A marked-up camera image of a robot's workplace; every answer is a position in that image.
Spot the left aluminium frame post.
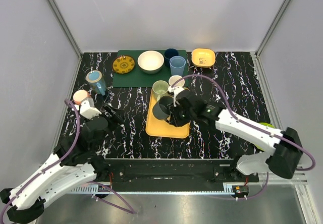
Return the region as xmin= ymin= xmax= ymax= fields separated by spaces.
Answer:
xmin=37 ymin=0 xmax=83 ymax=55

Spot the white bowl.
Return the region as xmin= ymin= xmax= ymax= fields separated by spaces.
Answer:
xmin=137 ymin=50 xmax=164 ymax=74

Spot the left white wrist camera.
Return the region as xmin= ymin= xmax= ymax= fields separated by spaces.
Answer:
xmin=79 ymin=97 xmax=101 ymax=120

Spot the lime green plate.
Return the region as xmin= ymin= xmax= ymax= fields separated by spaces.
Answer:
xmin=254 ymin=122 xmax=276 ymax=151

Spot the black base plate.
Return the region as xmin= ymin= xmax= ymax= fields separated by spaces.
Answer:
xmin=94 ymin=159 xmax=259 ymax=193

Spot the aluminium frame post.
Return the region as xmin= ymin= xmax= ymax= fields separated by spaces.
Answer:
xmin=37 ymin=0 xmax=83 ymax=55
xmin=255 ymin=0 xmax=292 ymax=57

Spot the yellow square bowl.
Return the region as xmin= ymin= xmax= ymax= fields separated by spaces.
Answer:
xmin=191 ymin=48 xmax=216 ymax=68

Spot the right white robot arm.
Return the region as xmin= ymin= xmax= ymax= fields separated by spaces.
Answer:
xmin=167 ymin=87 xmax=302 ymax=182

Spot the orange plastic tray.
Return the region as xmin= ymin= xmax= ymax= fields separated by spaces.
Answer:
xmin=145 ymin=90 xmax=190 ymax=139

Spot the grey faceted mug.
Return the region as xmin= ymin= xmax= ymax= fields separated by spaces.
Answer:
xmin=168 ymin=75 xmax=185 ymax=88

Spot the pink mug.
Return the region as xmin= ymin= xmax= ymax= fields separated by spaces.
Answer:
xmin=73 ymin=89 xmax=94 ymax=105

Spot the dark blue cup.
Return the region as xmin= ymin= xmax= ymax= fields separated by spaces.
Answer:
xmin=164 ymin=48 xmax=179 ymax=68

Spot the light blue plastic cup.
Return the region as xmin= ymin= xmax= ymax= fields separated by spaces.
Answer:
xmin=170 ymin=55 xmax=186 ymax=76

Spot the sage green mug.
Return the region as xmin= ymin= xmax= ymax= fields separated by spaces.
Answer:
xmin=152 ymin=80 xmax=169 ymax=101

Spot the right aluminium frame post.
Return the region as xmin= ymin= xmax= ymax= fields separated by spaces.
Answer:
xmin=255 ymin=0 xmax=292 ymax=57

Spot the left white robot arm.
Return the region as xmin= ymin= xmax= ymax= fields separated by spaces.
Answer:
xmin=1 ymin=100 xmax=125 ymax=223

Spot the dark green mat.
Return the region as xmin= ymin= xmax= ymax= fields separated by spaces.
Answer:
xmin=112 ymin=49 xmax=189 ymax=88

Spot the yellow patterned plate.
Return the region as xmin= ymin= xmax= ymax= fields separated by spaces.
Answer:
xmin=112 ymin=55 xmax=136 ymax=74

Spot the blue mug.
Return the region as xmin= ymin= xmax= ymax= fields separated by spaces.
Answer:
xmin=86 ymin=70 xmax=106 ymax=96

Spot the dark teal mug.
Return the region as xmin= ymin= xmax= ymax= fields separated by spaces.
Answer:
xmin=152 ymin=96 xmax=173 ymax=120

